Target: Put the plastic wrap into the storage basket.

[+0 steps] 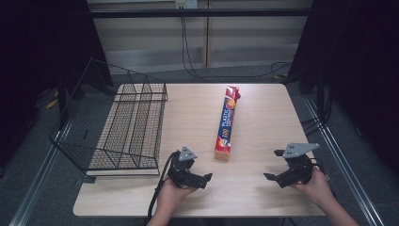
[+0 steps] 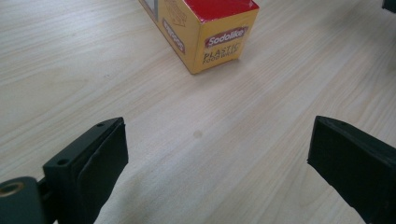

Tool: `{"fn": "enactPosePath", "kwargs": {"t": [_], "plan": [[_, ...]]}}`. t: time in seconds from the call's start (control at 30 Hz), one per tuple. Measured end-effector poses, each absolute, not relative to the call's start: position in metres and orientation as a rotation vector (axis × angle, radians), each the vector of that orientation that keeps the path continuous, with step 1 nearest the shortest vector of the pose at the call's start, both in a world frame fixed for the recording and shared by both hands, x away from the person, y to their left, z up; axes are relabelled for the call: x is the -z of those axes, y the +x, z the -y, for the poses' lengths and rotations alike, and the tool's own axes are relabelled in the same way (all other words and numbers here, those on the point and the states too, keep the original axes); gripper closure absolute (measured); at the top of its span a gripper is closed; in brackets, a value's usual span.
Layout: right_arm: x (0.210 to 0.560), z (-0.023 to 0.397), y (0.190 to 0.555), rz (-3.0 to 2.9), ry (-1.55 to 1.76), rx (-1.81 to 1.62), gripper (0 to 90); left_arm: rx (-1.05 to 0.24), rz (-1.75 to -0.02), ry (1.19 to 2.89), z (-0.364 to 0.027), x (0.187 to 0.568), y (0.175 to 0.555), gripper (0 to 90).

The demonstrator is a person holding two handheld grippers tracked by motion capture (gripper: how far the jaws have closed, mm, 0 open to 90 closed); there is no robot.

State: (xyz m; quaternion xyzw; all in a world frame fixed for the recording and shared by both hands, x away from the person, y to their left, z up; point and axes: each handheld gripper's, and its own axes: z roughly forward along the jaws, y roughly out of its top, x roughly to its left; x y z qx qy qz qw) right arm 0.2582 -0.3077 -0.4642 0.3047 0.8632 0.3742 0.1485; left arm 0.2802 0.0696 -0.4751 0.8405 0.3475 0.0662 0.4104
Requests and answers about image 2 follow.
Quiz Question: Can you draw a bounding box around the dark object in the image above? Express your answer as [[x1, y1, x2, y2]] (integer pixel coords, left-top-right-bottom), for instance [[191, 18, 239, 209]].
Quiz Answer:
[[382, 0, 396, 14]]

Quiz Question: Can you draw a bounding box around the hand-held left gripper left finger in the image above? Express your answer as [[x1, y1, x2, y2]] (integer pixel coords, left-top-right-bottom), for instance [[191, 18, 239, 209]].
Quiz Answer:
[[42, 117, 130, 224]]

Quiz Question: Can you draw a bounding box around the yellow and red food wrap box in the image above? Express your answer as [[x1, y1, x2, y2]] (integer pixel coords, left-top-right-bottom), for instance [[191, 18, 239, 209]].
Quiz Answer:
[[138, 0, 261, 76]]

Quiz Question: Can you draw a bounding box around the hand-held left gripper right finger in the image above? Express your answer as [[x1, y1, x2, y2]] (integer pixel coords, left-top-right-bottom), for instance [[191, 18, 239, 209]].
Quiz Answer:
[[306, 115, 396, 224]]

